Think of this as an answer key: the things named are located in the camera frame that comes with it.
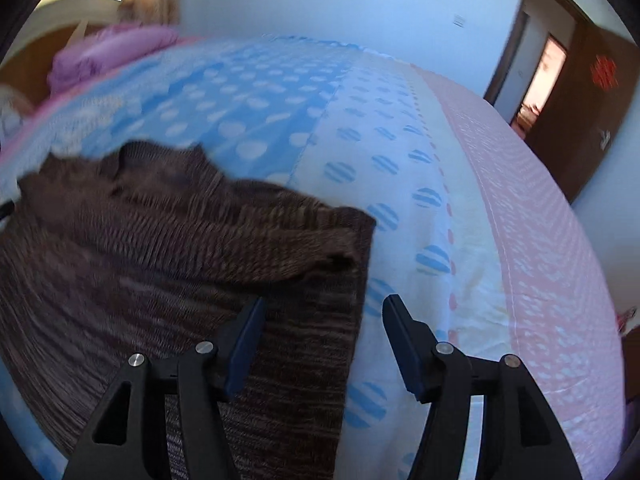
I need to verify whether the blue pink dotted bed sheet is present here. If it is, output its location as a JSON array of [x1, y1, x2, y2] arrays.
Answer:
[[0, 35, 631, 480]]

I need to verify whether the cream wooden headboard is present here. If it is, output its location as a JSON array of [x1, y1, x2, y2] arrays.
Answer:
[[0, 0, 121, 106]]

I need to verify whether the folded pink blanket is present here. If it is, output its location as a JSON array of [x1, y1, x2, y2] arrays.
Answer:
[[47, 25, 181, 93]]

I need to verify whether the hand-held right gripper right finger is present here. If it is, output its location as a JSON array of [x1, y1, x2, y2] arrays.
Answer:
[[382, 295, 583, 480]]

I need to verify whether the red paper door decoration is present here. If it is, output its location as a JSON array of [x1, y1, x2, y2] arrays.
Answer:
[[590, 56, 617, 88]]

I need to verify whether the brown wooden door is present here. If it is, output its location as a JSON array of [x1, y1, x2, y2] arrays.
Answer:
[[525, 25, 636, 203]]

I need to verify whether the brown knitted sweater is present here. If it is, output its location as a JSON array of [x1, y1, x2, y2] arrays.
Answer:
[[0, 141, 377, 480]]

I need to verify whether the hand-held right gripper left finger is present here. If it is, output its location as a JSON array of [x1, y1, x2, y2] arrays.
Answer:
[[62, 297, 266, 480]]

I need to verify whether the grey patterned pillow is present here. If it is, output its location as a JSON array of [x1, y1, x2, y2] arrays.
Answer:
[[0, 85, 31, 141]]

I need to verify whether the brown door frame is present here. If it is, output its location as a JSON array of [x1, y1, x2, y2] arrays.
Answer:
[[482, 0, 591, 126]]

